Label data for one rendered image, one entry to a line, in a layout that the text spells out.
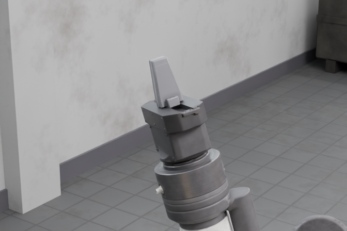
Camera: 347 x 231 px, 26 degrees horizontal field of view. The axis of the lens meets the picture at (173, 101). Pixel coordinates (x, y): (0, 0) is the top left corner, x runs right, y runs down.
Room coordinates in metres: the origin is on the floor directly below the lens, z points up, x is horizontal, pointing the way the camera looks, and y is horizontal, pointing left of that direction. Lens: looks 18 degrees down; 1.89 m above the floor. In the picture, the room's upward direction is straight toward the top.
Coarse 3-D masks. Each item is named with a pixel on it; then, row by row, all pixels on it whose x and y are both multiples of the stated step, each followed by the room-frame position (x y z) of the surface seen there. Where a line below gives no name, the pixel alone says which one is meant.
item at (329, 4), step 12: (324, 0) 6.60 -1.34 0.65; (336, 0) 6.53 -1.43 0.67; (324, 12) 6.60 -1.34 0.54; (336, 12) 6.52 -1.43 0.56; (324, 24) 6.59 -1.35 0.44; (336, 24) 6.52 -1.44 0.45; (324, 36) 6.59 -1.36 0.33; (336, 36) 6.51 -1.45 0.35; (324, 48) 6.58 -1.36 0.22; (336, 48) 6.51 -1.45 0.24; (336, 60) 6.51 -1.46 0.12; (336, 72) 6.54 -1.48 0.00
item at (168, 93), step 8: (152, 64) 0.90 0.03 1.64; (160, 64) 0.90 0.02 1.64; (168, 64) 0.91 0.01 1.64; (152, 72) 0.91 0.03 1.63; (160, 72) 0.90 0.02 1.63; (168, 72) 0.90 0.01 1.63; (160, 80) 0.90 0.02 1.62; (168, 80) 0.90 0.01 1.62; (176, 80) 0.91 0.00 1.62; (160, 88) 0.90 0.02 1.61; (168, 88) 0.90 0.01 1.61; (176, 88) 0.90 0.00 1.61; (160, 96) 0.90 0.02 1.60; (168, 96) 0.90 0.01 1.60; (176, 96) 0.90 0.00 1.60; (160, 104) 0.90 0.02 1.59; (168, 104) 0.89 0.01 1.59; (176, 104) 0.89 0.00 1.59
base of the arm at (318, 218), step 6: (312, 216) 1.00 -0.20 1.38; (318, 216) 0.99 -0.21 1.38; (324, 216) 0.99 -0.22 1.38; (300, 222) 0.99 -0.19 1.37; (306, 222) 0.99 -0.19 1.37; (312, 222) 0.99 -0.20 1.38; (318, 222) 0.99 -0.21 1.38; (324, 222) 0.98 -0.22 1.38; (330, 222) 0.98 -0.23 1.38; (336, 222) 0.98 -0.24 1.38; (294, 228) 0.99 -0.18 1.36; (300, 228) 0.98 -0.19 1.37; (306, 228) 0.98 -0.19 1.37; (312, 228) 0.98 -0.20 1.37; (318, 228) 0.98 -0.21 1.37; (324, 228) 0.98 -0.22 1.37; (330, 228) 0.98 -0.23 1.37; (336, 228) 0.98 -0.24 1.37; (342, 228) 0.97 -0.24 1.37
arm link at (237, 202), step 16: (224, 192) 0.87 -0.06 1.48; (240, 192) 0.89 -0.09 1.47; (176, 208) 0.86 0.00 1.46; (192, 208) 0.85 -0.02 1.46; (208, 208) 0.85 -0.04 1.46; (224, 208) 0.87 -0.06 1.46; (240, 208) 0.88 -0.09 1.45; (192, 224) 0.86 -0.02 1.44; (208, 224) 0.86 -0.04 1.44; (224, 224) 0.87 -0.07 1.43; (240, 224) 0.87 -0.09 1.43; (256, 224) 0.88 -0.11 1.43
